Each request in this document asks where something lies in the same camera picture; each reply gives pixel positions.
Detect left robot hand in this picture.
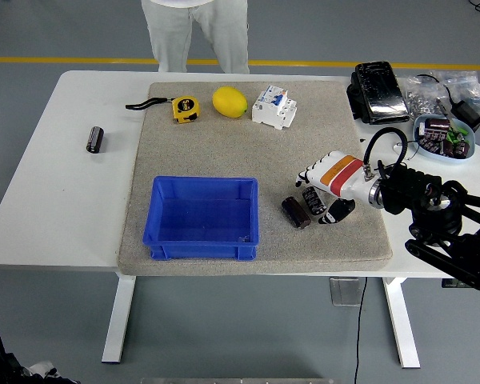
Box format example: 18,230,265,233
23,361,79,384

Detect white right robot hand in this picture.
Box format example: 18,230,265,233
294,150,376,226

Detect black printed cylindrical battery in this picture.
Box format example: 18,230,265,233
302,186,327,215

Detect grey box under table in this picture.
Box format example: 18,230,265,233
330,277,363,307

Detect blue plastic box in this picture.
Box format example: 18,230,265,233
142,175,261,261

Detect dark cylindrical battery silver ends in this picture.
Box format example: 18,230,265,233
84,126,106,154

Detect white table leg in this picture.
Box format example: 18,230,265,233
382,276,422,370
101,275,137,365

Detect black foot pedal device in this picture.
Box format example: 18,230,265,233
346,61,411,125

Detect white circuit breaker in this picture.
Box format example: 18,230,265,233
250,85,298,131

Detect plastic bag of screws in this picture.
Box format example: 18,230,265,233
402,75,449,118

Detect large maroon capacitor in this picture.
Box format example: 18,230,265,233
425,117,452,142

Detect grey-brown mat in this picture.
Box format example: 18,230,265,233
115,82,394,278

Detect green component pieces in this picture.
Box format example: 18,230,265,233
446,126,469,146

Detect yellow lemon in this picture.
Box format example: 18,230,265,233
211,86,249,119

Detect light blue bowl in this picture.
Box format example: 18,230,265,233
412,114,477,162

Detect black power adapter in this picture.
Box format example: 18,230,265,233
450,99,480,131

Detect clear plastic bag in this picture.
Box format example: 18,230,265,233
427,70,480,117

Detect table control panel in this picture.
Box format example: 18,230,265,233
442,278,480,290

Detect person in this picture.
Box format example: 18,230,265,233
140,0,251,75

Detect thin wire with white tag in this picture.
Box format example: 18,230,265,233
392,139,421,161

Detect yellow tape measure black strap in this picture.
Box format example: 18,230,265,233
125,95,201,125

